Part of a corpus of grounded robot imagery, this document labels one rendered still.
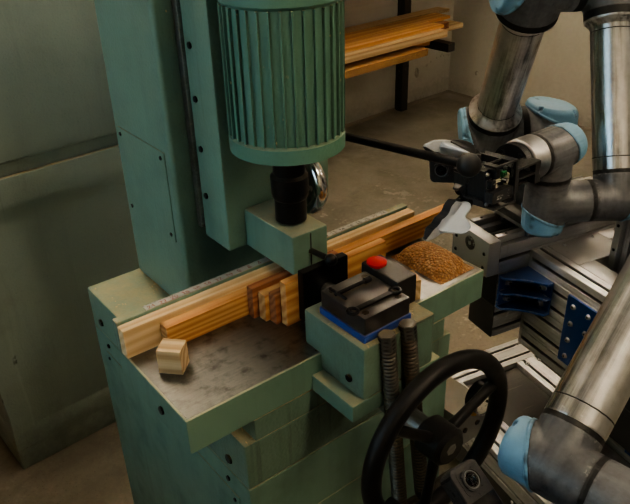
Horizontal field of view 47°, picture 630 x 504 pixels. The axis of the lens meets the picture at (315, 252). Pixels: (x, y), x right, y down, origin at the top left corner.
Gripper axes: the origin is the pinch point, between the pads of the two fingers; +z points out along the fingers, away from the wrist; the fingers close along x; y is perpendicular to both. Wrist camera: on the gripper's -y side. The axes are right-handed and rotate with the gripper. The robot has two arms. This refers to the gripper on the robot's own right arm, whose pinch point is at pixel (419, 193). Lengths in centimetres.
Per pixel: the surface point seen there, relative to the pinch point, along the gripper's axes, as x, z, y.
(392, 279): 9.5, 9.5, 3.8
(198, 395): 20.0, 38.6, -4.8
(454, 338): 104, -94, -76
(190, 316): 15.0, 32.4, -16.8
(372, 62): 38, -186, -217
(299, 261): 10.4, 14.6, -12.0
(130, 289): 26, 28, -53
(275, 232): 6.3, 15.8, -16.3
